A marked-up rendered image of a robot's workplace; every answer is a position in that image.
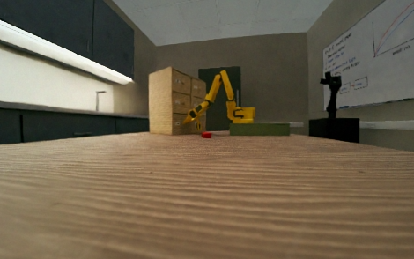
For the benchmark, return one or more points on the tan wooden chest of drawers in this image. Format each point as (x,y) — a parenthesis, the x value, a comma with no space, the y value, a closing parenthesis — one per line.
(161,102)

